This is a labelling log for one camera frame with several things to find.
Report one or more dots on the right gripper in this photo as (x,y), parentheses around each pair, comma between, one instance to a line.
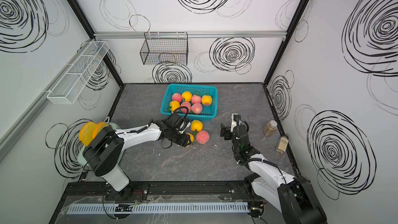
(227,129)

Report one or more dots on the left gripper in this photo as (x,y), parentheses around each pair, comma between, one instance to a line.
(185,138)

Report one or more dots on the pink peach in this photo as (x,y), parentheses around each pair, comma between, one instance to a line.
(197,108)
(185,107)
(177,97)
(202,137)
(196,99)

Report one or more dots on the yellow peach top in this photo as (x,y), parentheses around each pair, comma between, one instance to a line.
(196,126)

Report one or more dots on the pink peach bottom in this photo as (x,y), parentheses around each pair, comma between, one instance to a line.
(197,108)

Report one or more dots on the yellow red peach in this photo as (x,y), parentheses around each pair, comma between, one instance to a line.
(206,100)

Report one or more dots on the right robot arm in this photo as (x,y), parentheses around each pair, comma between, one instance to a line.
(293,196)

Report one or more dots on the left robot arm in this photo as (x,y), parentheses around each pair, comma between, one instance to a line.
(104,145)

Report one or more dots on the brown spice jar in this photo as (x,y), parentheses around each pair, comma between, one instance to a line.
(270,128)

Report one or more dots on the beige spice jar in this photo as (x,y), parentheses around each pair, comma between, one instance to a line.
(282,144)

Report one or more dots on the right yellow toast slice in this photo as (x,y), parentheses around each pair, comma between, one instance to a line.
(98,128)

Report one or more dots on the yellow toast slice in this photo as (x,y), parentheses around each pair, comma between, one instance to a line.
(86,133)
(98,128)

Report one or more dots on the left yellow toast slice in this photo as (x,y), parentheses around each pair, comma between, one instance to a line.
(86,133)

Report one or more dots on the mint green toaster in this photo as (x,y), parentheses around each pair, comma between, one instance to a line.
(82,161)

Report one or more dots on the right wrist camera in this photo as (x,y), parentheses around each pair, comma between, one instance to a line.
(235,122)

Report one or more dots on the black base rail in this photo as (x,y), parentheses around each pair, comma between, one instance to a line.
(142,190)

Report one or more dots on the white slotted cable duct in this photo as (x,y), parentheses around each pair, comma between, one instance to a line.
(158,208)

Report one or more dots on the black wire wall basket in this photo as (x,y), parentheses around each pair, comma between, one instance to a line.
(165,47)

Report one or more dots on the white mesh wall shelf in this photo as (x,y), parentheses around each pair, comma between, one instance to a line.
(88,71)

